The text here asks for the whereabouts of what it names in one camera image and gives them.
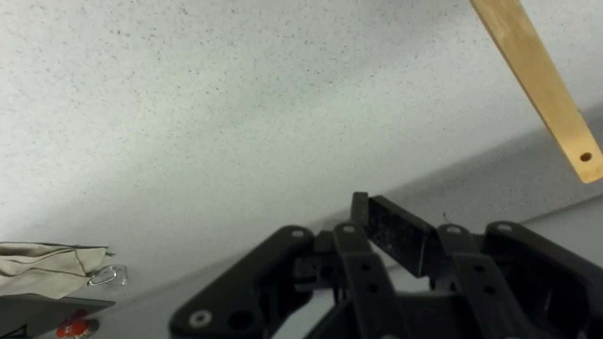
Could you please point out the beige cloth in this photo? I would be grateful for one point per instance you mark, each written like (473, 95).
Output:
(43, 270)

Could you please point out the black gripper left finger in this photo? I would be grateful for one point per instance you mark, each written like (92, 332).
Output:
(264, 283)

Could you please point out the red small object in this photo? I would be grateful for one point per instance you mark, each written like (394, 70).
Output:
(75, 326)

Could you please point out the clear plastic wrapper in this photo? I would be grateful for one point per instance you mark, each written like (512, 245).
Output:
(111, 276)

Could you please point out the wooden spatula with yellow head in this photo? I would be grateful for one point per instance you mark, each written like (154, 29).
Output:
(539, 76)

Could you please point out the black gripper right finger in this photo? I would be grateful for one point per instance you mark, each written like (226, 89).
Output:
(533, 283)

